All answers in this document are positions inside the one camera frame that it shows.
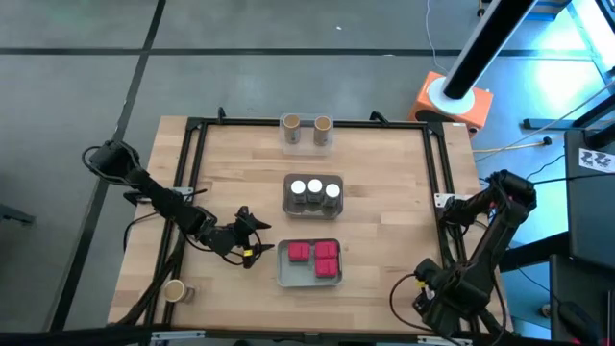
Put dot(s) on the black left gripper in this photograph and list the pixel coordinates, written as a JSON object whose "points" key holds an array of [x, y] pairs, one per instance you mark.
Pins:
{"points": [[226, 238]]}

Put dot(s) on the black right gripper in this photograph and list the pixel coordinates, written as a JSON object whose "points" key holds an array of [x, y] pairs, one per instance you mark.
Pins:
{"points": [[451, 298]]}

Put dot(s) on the red lid spice jar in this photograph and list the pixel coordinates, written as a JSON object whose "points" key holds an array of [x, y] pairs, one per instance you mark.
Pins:
{"points": [[299, 251]]}

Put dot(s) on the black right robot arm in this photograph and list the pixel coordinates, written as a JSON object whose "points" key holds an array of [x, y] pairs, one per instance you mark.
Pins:
{"points": [[499, 230]]}

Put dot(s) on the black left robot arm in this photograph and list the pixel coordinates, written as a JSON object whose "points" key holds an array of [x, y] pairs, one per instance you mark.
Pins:
{"points": [[163, 202]]}

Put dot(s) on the dark plastic tray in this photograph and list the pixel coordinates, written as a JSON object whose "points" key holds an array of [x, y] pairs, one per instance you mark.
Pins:
{"points": [[312, 215]]}

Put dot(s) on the grey rectangular plastic tray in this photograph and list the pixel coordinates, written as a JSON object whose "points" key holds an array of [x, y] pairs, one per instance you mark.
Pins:
{"points": [[300, 279]]}

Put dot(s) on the white lid spice jar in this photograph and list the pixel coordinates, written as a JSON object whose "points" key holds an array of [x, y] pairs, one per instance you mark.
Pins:
{"points": [[332, 190], [298, 187], [315, 185]]}

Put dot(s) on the wood lid spice jar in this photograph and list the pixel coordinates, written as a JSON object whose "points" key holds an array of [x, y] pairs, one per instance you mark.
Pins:
{"points": [[323, 127], [291, 126], [175, 290]]}

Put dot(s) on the clear plastic tray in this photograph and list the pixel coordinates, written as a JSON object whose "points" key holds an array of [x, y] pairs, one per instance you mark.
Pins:
{"points": [[307, 149]]}

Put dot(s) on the black computer mouse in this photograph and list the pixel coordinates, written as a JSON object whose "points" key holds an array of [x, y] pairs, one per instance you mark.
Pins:
{"points": [[576, 319]]}

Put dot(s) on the black desk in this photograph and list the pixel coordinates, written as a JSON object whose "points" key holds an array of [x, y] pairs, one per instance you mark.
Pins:
{"points": [[591, 216]]}

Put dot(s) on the orange box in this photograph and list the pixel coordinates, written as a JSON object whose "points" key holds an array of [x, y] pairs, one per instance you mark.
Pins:
{"points": [[483, 103]]}

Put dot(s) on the white round disc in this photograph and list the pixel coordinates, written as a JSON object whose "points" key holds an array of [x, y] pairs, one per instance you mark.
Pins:
{"points": [[439, 101]]}

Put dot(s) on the white paper label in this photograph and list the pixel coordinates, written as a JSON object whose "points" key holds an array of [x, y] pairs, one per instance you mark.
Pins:
{"points": [[596, 160]]}

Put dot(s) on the black stand foot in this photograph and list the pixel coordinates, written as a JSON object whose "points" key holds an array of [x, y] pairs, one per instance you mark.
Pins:
{"points": [[552, 124]]}

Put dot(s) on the grey floor object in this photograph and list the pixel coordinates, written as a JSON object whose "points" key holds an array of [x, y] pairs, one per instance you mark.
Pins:
{"points": [[17, 214]]}

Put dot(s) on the black frame clamp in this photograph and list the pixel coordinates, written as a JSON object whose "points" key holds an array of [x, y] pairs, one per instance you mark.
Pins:
{"points": [[379, 116], [221, 114]]}

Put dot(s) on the black aluminium table frame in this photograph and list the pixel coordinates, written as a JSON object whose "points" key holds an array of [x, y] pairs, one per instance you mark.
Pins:
{"points": [[360, 124]]}

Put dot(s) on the black camera stand pole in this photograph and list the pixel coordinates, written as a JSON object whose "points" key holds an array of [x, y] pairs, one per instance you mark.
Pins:
{"points": [[485, 43]]}

